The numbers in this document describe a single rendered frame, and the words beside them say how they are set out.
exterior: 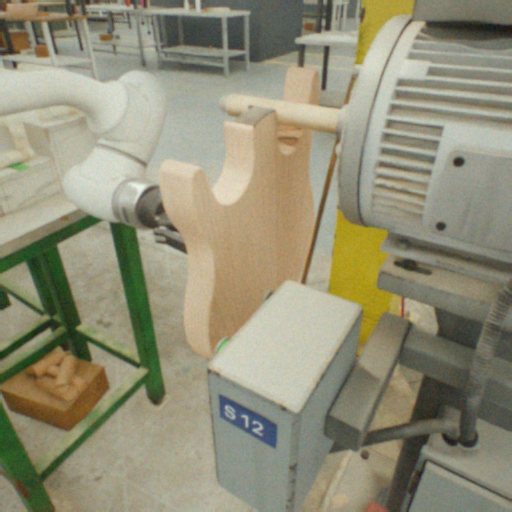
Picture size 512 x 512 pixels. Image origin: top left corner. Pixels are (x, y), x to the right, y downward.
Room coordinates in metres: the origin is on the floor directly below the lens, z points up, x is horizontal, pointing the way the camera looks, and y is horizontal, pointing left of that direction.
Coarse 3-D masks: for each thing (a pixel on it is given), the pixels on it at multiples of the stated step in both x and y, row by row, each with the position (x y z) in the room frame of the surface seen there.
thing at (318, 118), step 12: (240, 96) 0.66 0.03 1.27; (228, 108) 0.65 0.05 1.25; (240, 108) 0.64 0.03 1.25; (276, 108) 0.61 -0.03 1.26; (288, 108) 0.61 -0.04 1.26; (300, 108) 0.60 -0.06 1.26; (312, 108) 0.59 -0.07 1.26; (324, 108) 0.59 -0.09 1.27; (288, 120) 0.60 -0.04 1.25; (300, 120) 0.59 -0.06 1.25; (312, 120) 0.58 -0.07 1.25; (324, 120) 0.57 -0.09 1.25; (336, 120) 0.56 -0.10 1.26
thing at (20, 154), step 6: (12, 150) 1.00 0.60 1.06; (18, 150) 1.01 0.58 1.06; (24, 150) 1.02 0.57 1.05; (30, 150) 1.03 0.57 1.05; (0, 156) 0.97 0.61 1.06; (6, 156) 0.98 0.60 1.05; (12, 156) 0.98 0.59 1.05; (18, 156) 1.00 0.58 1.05; (24, 156) 1.01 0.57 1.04; (30, 156) 1.02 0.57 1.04; (0, 162) 0.96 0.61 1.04; (6, 162) 0.97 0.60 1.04; (12, 162) 0.98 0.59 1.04; (18, 162) 0.99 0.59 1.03; (0, 168) 0.96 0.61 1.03
